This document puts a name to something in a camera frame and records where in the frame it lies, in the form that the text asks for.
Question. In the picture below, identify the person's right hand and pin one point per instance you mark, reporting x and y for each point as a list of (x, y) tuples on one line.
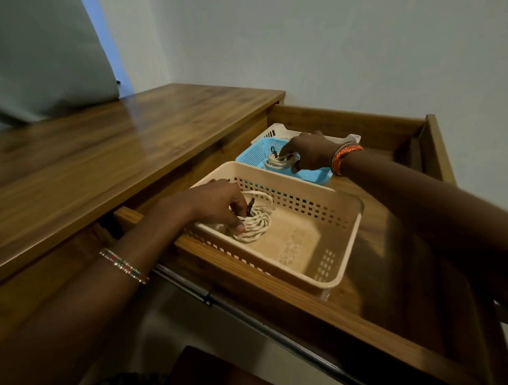
[(313, 152)]

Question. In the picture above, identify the person's left hand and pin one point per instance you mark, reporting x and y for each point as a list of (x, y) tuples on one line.
[(214, 202)]

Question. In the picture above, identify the black twist ties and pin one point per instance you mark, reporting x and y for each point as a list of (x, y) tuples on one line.
[(250, 207)]

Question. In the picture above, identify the white plastic basket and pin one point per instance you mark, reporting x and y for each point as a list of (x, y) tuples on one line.
[(278, 131)]

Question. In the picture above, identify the blue plastic basket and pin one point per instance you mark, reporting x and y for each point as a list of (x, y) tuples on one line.
[(254, 154)]

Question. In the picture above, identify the beige plastic basket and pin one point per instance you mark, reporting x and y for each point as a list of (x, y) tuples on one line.
[(309, 238)]

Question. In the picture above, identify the person's right forearm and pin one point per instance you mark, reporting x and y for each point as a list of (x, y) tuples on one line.
[(436, 206)]

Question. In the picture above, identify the person's left forearm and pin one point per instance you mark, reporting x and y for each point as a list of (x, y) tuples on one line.
[(79, 309)]

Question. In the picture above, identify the wooden drawer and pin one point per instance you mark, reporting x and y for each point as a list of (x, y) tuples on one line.
[(397, 277)]

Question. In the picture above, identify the wooden desk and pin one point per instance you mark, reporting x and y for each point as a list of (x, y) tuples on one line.
[(119, 158)]

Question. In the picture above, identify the silver beaded bangle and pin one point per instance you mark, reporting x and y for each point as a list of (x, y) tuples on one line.
[(123, 266)]

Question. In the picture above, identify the teal fabric curtain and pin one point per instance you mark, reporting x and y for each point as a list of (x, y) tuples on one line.
[(51, 59)]

